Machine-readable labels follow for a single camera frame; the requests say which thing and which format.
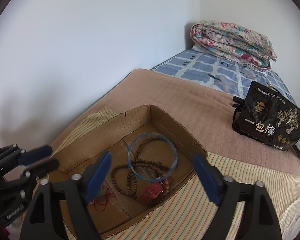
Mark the green jade red-cord pendant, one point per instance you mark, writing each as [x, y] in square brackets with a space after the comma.
[102, 199]

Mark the folded floral quilt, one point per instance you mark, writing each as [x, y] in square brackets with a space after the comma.
[233, 42]

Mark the black snack bag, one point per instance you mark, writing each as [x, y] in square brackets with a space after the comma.
[266, 116]

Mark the blue checked bed sheet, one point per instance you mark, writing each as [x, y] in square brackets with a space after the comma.
[219, 73]

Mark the red strap wristwatch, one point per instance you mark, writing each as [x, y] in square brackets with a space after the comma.
[155, 192]

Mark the open cardboard box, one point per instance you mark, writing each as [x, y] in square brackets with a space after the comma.
[150, 191]

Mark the brown bed blanket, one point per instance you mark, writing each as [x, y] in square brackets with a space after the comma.
[205, 112]

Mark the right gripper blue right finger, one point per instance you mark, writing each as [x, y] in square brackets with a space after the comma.
[209, 176]

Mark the striped yellow towel blanket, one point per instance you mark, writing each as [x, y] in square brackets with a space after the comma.
[186, 212]

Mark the dark blue bangle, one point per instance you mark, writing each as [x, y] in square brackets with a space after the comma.
[152, 157]

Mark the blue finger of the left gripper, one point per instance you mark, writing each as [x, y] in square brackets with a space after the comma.
[35, 155]
[42, 168]

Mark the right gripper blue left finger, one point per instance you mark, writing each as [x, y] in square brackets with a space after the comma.
[95, 175]

